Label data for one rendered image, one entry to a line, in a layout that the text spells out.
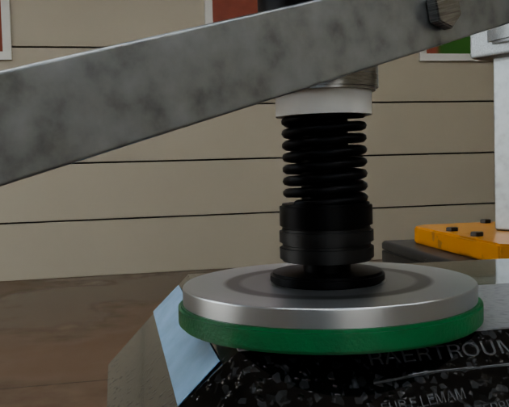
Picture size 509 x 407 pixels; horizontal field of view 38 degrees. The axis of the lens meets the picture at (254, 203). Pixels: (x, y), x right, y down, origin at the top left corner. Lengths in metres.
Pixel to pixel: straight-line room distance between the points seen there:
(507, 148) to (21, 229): 5.43
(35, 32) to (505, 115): 5.46
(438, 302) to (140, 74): 0.23
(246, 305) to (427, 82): 6.95
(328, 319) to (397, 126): 6.78
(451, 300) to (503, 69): 1.23
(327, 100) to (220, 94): 0.12
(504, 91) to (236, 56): 1.29
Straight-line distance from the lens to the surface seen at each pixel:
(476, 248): 1.51
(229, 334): 0.47
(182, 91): 0.40
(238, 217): 6.76
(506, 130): 1.67
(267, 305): 0.46
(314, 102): 0.51
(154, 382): 0.58
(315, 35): 0.46
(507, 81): 1.68
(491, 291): 0.67
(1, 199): 6.67
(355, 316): 0.45
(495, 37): 1.64
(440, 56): 7.43
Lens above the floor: 0.94
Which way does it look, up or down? 3 degrees down
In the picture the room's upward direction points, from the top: 2 degrees counter-clockwise
